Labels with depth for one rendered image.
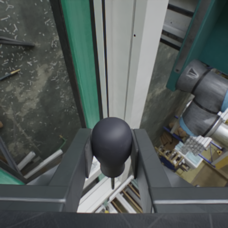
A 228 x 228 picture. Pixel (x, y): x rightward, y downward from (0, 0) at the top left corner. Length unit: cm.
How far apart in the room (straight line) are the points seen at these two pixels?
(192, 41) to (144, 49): 63
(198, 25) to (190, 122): 48
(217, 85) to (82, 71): 75
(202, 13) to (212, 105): 42
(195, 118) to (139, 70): 74
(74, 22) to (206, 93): 79
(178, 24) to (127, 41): 93
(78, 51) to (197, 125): 82
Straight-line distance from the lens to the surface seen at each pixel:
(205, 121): 97
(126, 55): 26
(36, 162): 143
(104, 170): 18
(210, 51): 103
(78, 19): 24
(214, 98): 93
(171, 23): 119
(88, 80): 30
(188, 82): 94
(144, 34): 23
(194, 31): 86
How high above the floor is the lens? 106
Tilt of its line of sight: 26 degrees down
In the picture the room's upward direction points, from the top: 131 degrees clockwise
